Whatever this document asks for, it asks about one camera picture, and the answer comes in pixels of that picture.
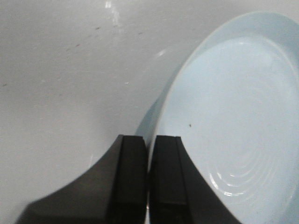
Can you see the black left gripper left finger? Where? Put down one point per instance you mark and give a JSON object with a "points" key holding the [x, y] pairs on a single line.
{"points": [[112, 191]]}

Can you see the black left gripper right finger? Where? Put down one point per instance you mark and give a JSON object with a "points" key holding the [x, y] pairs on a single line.
{"points": [[178, 192]]}

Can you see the light blue round plate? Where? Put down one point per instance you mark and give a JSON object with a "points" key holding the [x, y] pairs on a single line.
{"points": [[234, 106]]}

